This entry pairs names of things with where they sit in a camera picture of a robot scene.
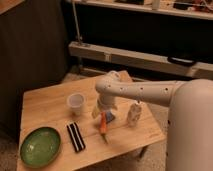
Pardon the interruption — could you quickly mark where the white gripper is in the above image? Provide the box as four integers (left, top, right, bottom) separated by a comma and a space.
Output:
92, 94, 117, 122

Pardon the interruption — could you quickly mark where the orange pepper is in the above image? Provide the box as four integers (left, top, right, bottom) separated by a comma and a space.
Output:
99, 111, 109, 144

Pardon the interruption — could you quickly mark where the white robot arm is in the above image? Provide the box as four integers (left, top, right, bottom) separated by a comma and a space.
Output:
95, 71, 213, 171

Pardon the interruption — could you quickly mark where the black striped rectangular block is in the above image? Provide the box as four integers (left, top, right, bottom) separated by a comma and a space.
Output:
67, 122, 86, 153

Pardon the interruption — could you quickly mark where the white plastic bottle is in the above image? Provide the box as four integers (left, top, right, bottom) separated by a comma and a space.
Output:
127, 101, 142, 126

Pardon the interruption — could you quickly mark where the wooden table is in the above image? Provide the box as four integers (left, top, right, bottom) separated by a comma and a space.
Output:
17, 77, 165, 171

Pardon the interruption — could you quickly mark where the green plate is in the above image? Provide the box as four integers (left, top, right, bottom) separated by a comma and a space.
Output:
20, 127, 61, 168

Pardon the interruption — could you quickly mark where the metal pole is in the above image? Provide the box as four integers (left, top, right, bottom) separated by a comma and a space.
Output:
72, 0, 82, 45

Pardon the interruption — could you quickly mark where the white shelf rail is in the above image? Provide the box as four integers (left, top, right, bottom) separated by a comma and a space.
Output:
68, 41, 213, 80

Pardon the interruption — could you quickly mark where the black handle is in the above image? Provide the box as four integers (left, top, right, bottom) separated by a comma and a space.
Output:
167, 57, 197, 67

